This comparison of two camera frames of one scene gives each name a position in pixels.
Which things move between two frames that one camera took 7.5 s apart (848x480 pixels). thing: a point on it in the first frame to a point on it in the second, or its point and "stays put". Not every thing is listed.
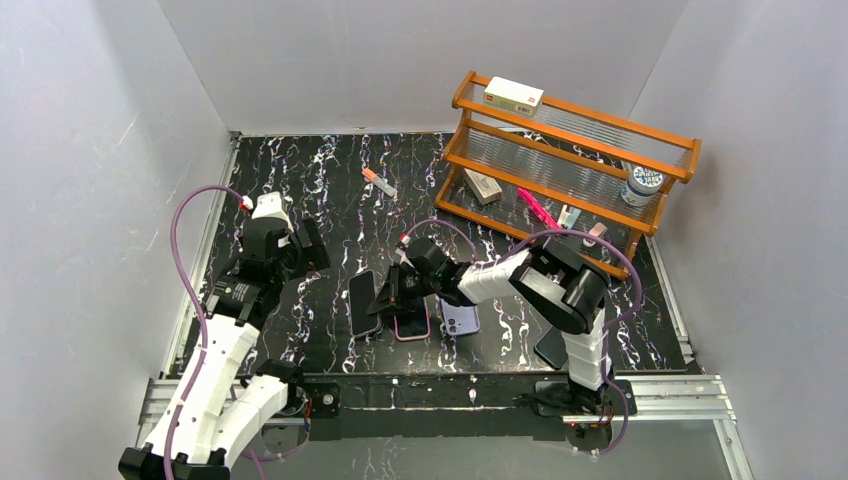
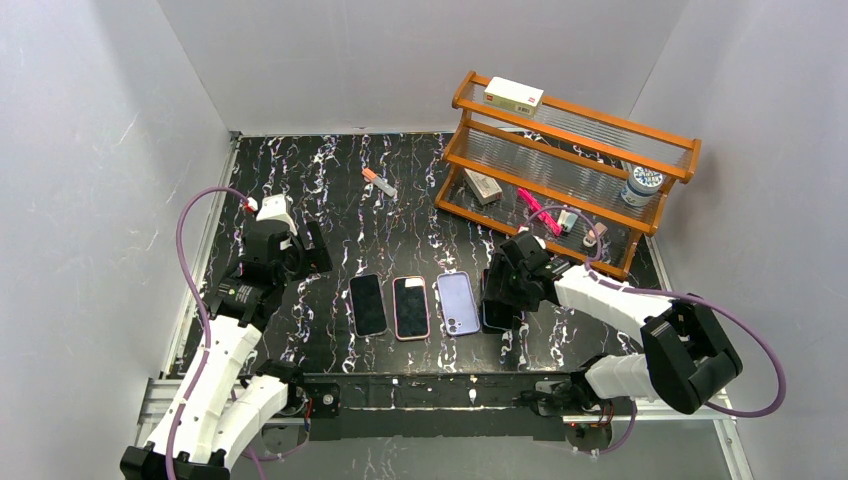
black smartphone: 361,296 stays put
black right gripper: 400,291 to 502,279
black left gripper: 299,245 stays put
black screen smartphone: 413,324 stays put
